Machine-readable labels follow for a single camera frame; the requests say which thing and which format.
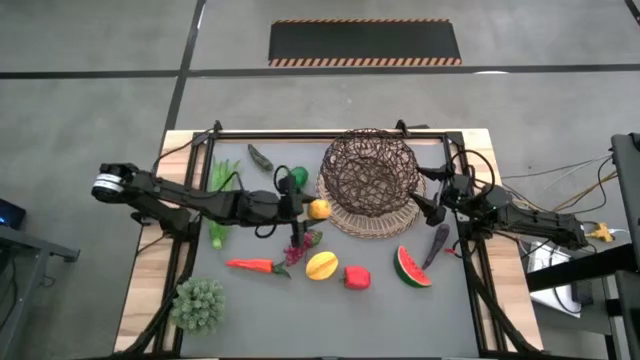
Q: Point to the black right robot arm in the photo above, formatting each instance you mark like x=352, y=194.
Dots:
x=540, y=222

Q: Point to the white box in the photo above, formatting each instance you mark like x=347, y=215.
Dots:
x=542, y=260

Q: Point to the dark grey flat panel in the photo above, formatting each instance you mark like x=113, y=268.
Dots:
x=627, y=185

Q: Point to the green leaf bundle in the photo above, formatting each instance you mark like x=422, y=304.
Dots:
x=220, y=175

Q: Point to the yellow orange lemon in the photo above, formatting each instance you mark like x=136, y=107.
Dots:
x=320, y=210

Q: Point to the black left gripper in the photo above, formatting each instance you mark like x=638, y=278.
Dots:
x=260, y=206

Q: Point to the grey side table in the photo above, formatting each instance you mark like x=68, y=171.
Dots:
x=30, y=242

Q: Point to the black aluminium table frame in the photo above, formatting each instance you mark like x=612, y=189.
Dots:
x=325, y=135

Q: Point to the yellow power splitter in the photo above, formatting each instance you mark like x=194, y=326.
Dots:
x=601, y=232

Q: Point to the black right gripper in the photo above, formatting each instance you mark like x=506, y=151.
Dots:
x=457, y=192

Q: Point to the yellow ribbed melon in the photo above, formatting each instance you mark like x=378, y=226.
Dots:
x=322, y=265

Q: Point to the green potted plant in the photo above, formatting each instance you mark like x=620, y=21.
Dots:
x=198, y=306

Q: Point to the green lime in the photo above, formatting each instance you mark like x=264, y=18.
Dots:
x=301, y=176

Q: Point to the purple eggplant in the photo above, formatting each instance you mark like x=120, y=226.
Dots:
x=437, y=240

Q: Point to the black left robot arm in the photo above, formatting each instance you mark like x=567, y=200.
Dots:
x=165, y=192

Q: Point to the black striped-edge floor mat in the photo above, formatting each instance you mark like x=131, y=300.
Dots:
x=365, y=42

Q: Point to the purple grape bunch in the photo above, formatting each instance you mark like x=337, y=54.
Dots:
x=295, y=254

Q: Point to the orange carrot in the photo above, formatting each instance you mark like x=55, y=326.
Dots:
x=250, y=265

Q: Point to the dark green chili pepper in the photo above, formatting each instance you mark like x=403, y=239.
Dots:
x=260, y=157

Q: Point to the red bell pepper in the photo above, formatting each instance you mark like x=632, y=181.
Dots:
x=357, y=278

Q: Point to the blue glowing device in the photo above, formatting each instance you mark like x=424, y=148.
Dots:
x=10, y=215

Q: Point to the black desk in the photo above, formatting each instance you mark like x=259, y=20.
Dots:
x=580, y=267

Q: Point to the watermelon slice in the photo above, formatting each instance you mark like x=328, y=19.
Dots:
x=407, y=267

